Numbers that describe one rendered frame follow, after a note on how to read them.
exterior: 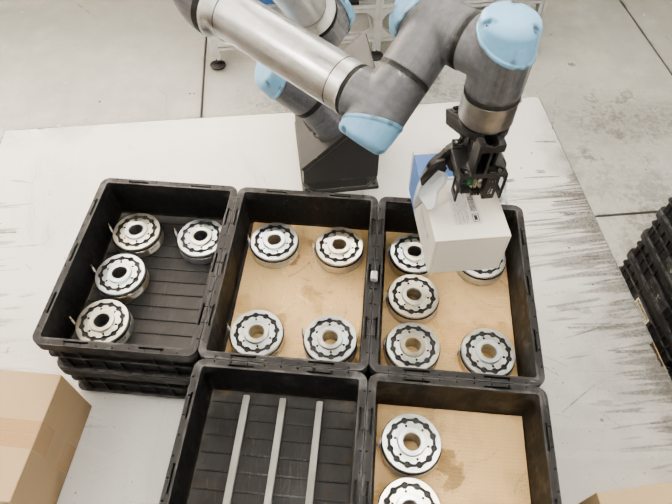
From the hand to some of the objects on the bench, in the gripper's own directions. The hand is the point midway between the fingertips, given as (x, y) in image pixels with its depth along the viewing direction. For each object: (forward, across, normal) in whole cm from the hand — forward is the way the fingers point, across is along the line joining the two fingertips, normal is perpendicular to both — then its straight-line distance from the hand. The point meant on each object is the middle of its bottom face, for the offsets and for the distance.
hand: (456, 200), depth 95 cm
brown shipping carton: (+41, -89, -22) cm, 100 cm away
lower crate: (+41, -58, +6) cm, 71 cm away
